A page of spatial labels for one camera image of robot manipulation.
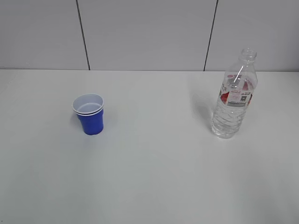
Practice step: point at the blue paper cup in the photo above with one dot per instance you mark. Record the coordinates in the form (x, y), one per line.
(89, 109)

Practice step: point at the clear water bottle red label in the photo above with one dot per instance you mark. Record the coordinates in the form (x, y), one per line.
(236, 92)

